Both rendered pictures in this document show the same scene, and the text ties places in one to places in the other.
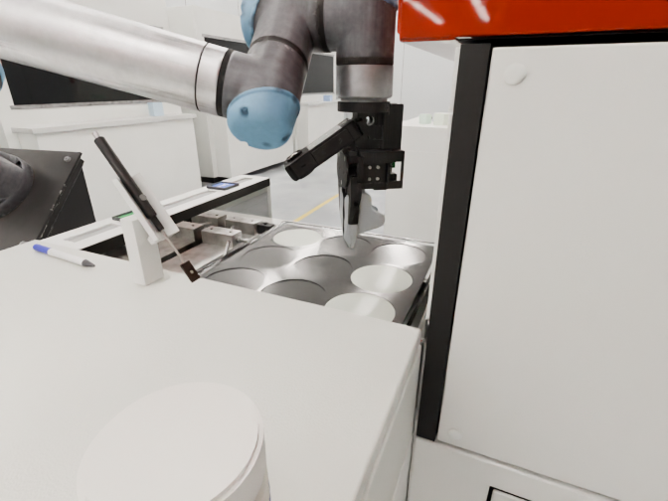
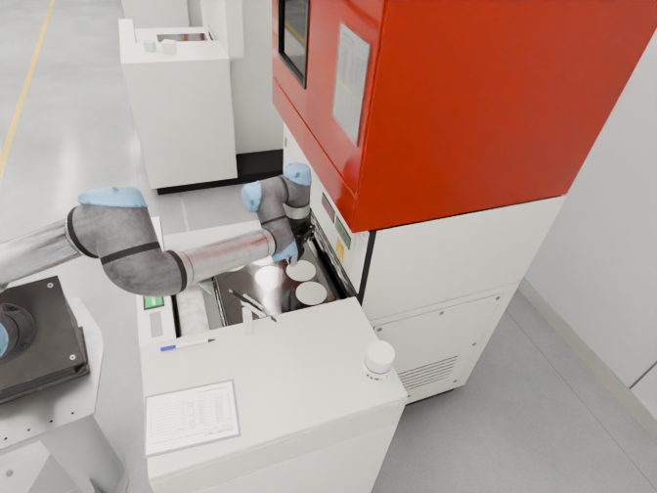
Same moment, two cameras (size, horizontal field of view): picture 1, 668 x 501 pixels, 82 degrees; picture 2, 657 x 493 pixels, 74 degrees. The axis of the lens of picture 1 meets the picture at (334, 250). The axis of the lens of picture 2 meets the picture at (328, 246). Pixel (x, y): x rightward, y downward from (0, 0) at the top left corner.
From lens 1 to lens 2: 1.02 m
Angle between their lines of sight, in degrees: 44
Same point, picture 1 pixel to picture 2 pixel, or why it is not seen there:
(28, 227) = (63, 344)
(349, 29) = (298, 198)
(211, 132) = not seen: outside the picture
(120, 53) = (244, 258)
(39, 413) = (303, 380)
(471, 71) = (372, 237)
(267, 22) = (272, 209)
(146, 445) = (378, 354)
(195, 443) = (383, 350)
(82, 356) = (284, 365)
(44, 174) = (36, 304)
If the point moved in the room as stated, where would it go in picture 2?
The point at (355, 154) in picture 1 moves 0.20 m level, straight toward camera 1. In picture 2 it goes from (299, 236) to (344, 275)
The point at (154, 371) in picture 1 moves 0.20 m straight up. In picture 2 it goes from (310, 354) to (315, 305)
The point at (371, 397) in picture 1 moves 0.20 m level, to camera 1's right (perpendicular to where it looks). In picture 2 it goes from (365, 325) to (408, 291)
